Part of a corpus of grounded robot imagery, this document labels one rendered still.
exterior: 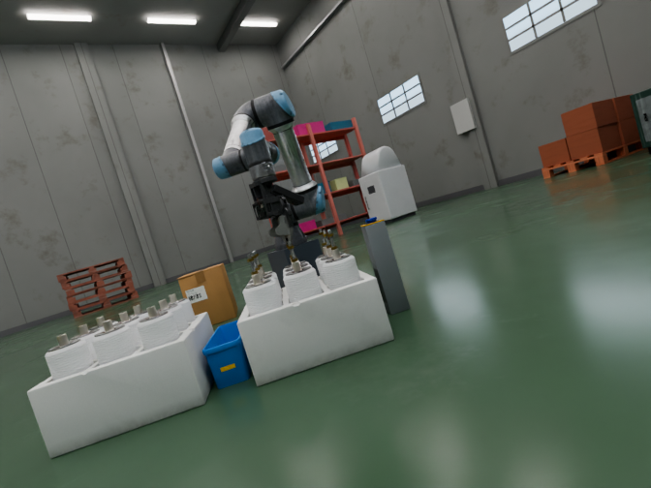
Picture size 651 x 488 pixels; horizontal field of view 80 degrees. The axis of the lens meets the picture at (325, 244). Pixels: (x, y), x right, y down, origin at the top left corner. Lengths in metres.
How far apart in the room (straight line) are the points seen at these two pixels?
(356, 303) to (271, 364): 0.27
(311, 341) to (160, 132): 11.12
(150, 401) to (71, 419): 0.19
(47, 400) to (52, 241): 9.93
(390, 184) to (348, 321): 5.90
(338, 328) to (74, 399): 0.68
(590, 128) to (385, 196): 2.99
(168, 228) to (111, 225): 1.33
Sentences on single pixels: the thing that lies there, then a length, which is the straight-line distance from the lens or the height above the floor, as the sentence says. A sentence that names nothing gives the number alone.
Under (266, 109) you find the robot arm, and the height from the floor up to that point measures 0.85.
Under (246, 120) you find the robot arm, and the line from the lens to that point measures 1.63.
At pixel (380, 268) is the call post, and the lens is 1.31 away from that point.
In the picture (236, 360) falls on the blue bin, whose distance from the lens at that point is 1.18.
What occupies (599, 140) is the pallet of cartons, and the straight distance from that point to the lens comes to 6.50.
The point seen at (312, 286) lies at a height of 0.21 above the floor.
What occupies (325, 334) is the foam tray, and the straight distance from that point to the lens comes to 1.07.
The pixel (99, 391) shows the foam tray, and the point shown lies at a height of 0.12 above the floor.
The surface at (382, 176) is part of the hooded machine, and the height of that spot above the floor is 0.80.
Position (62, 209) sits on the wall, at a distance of 11.21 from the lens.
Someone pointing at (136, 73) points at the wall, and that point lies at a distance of 12.55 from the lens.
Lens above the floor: 0.37
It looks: 3 degrees down
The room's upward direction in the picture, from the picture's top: 17 degrees counter-clockwise
